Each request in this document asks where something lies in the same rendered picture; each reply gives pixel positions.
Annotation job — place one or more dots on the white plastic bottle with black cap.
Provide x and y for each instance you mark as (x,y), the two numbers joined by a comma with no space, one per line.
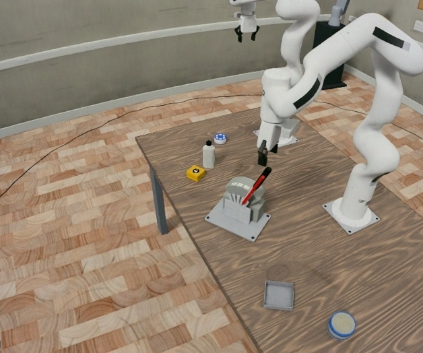
(208,155)

